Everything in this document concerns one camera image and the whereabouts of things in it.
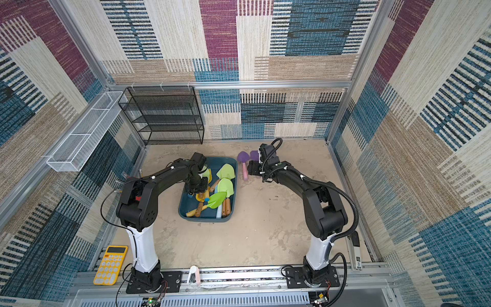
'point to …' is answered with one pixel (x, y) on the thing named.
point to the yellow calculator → (109, 271)
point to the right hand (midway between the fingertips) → (257, 170)
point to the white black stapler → (355, 251)
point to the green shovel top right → (226, 171)
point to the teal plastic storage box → (217, 204)
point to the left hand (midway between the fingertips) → (204, 190)
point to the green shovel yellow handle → (192, 213)
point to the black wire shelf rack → (165, 115)
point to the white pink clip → (194, 275)
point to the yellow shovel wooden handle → (199, 210)
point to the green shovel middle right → (226, 185)
